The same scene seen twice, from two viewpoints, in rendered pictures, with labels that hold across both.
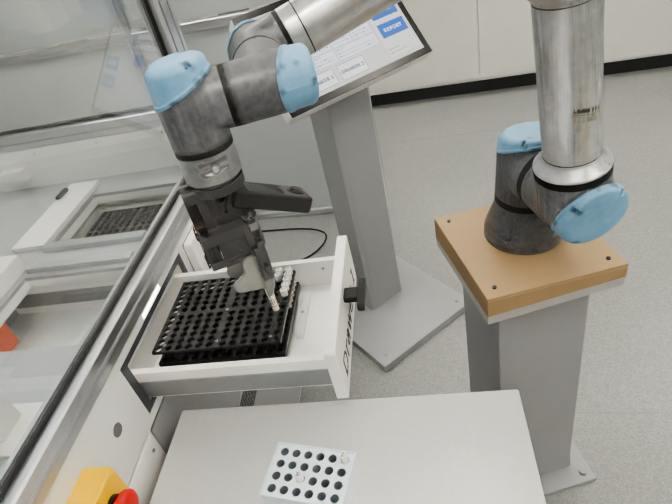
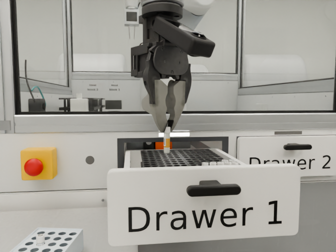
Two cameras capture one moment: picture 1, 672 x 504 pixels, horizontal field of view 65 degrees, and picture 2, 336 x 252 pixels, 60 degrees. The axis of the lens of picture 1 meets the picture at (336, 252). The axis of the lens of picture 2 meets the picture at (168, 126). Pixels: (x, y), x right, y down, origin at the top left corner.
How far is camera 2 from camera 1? 0.74 m
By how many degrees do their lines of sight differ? 71
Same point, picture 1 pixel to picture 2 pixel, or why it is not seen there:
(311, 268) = not seen: hidden behind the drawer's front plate
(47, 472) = (40, 125)
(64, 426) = (62, 119)
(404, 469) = not seen: outside the picture
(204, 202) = (145, 22)
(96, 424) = (80, 141)
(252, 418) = not seen: hidden behind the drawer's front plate
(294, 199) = (182, 34)
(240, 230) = (145, 47)
